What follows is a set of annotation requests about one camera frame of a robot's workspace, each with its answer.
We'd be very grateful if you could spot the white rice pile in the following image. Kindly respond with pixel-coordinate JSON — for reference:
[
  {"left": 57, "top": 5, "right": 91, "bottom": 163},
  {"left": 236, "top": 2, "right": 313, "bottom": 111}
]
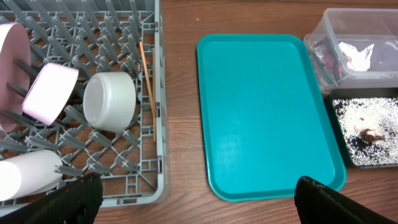
[{"left": 331, "top": 98, "right": 397, "bottom": 167}]

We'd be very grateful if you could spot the grey dish rack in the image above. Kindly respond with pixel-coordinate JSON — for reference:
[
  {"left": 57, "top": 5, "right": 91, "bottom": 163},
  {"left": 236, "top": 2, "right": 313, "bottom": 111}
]
[{"left": 1, "top": 0, "right": 170, "bottom": 207}]

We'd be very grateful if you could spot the black tray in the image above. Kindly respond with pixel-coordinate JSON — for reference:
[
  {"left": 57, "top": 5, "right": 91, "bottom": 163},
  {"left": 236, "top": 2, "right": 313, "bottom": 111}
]
[{"left": 325, "top": 87, "right": 397, "bottom": 169}]

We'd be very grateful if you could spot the white paper cup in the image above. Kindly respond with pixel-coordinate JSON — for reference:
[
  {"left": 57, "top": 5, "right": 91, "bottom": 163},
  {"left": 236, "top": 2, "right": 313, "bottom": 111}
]
[{"left": 1, "top": 150, "right": 62, "bottom": 201}]

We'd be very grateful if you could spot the wooden chopstick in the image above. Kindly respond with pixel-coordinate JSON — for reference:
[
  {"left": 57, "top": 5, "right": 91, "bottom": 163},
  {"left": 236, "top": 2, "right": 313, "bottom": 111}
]
[{"left": 139, "top": 41, "right": 156, "bottom": 120}]

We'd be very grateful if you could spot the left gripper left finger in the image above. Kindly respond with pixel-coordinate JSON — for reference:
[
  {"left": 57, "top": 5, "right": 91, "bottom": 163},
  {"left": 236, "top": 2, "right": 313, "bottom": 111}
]
[{"left": 1, "top": 172, "right": 103, "bottom": 224}]

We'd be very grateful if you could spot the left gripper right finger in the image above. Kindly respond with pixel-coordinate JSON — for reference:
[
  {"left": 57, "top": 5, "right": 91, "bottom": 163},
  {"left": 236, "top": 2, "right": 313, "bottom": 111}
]
[{"left": 294, "top": 176, "right": 395, "bottom": 224}]

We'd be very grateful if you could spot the white tissue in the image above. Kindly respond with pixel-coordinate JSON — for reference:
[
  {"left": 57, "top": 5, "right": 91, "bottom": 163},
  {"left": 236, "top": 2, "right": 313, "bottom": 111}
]
[{"left": 338, "top": 42, "right": 374, "bottom": 72}]

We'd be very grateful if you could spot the grey bowl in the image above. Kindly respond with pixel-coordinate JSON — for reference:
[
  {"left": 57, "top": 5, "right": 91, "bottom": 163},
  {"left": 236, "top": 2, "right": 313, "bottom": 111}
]
[{"left": 83, "top": 72, "right": 137, "bottom": 133}]

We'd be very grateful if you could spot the white round plate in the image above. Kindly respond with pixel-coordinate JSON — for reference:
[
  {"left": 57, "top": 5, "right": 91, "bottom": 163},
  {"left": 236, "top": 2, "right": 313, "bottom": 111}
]
[{"left": 1, "top": 22, "right": 31, "bottom": 115}]

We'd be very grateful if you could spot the red snack wrapper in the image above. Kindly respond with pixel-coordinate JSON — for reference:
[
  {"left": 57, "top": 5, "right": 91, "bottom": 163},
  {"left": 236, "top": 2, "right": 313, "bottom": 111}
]
[{"left": 311, "top": 37, "right": 342, "bottom": 85}]

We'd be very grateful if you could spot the teal serving tray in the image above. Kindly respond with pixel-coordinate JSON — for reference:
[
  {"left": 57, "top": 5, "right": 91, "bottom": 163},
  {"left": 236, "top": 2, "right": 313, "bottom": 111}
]
[{"left": 197, "top": 34, "right": 346, "bottom": 202}]

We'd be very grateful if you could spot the clear plastic bin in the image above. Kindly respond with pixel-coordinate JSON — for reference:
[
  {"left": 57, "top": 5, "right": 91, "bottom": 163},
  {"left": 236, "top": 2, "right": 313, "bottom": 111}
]
[{"left": 303, "top": 8, "right": 397, "bottom": 94}]

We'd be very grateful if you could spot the brown food piece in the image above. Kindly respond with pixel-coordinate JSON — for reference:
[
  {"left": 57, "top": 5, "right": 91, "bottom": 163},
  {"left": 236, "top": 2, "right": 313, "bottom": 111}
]
[{"left": 359, "top": 129, "right": 385, "bottom": 144}]

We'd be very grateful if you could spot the pink-white small bowl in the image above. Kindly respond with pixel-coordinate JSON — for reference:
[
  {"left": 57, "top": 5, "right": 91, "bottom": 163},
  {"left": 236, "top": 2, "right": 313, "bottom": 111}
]
[{"left": 22, "top": 63, "right": 79, "bottom": 126}]

